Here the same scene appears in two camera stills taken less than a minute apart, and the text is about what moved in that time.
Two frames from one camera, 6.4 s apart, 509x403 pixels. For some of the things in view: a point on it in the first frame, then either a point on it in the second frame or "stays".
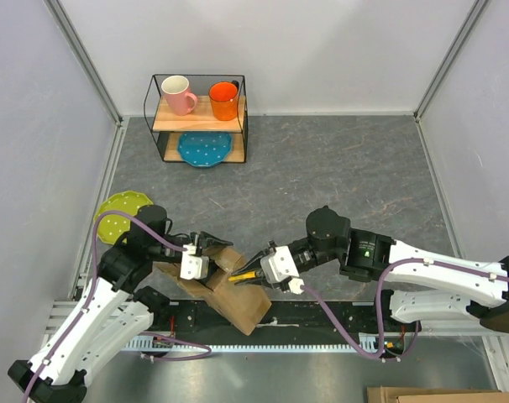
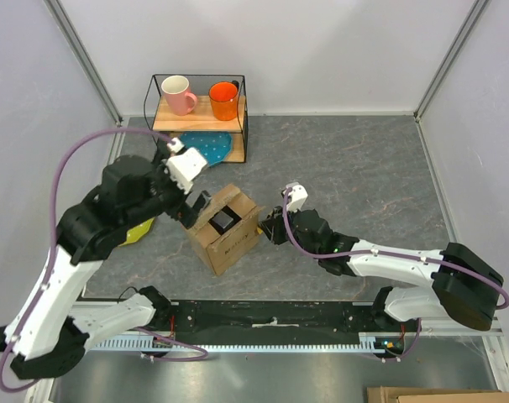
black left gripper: (207, 239) -> (185, 211)
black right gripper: (254, 263) -> (273, 225)
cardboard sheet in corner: (388, 395) stays
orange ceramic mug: (224, 96) stays
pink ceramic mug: (176, 89) stays
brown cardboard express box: (242, 305) -> (220, 251)
